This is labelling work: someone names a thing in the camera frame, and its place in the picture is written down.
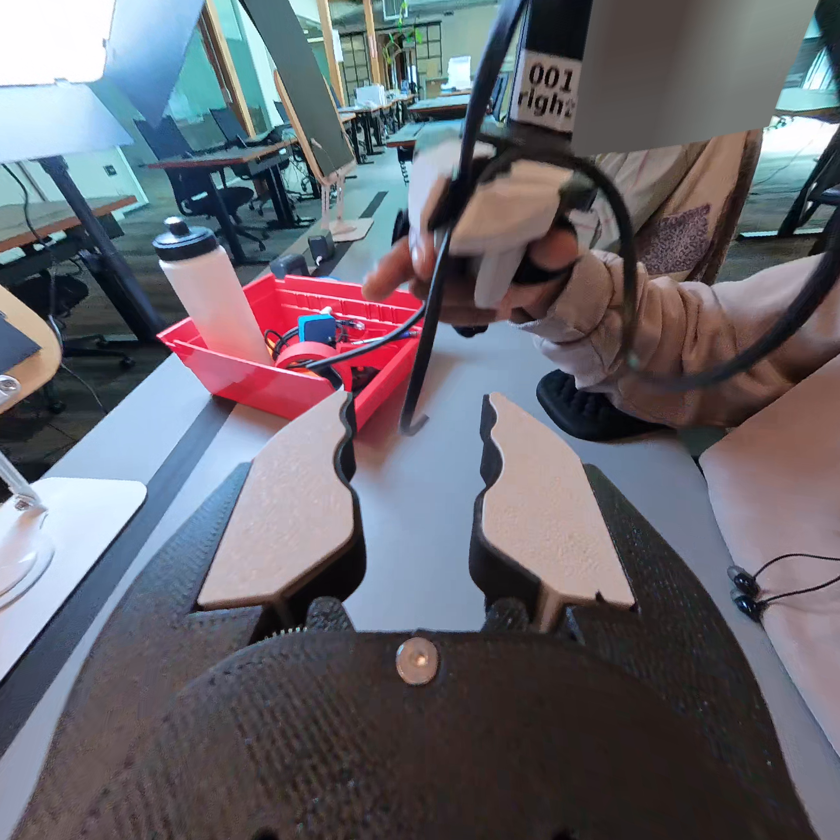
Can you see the studio light panel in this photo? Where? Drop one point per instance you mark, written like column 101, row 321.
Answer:
column 52, row 39

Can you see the red plastic bin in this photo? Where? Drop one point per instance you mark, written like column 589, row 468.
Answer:
column 229, row 374

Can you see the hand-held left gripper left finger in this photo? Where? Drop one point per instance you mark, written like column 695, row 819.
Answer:
column 282, row 525

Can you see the dark rounded pad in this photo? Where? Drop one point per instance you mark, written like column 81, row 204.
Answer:
column 590, row 413

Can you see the wooden top desk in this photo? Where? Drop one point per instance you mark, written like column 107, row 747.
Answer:
column 223, row 156
column 59, row 213

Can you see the black office chair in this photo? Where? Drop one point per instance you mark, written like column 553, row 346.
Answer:
column 65, row 295
column 197, row 190

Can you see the black light stand pole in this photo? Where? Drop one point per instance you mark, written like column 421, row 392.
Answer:
column 98, row 249

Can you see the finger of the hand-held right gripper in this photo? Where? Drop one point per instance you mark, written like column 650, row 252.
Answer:
column 433, row 184
column 512, row 210

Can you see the blue pen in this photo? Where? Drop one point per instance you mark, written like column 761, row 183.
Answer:
column 410, row 334

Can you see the blue block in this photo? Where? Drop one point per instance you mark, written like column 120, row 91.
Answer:
column 315, row 328

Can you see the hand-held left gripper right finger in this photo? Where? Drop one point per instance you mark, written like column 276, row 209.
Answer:
column 551, row 525

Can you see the white bottle black cap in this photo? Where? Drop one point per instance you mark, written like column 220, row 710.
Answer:
column 210, row 295

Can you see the white board stand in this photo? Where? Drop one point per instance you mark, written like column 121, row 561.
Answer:
column 348, row 223
column 85, row 518

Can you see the red tape roll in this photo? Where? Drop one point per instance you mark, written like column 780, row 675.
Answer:
column 305, row 354

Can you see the small black box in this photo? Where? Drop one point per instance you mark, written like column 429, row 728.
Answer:
column 321, row 248
column 289, row 266

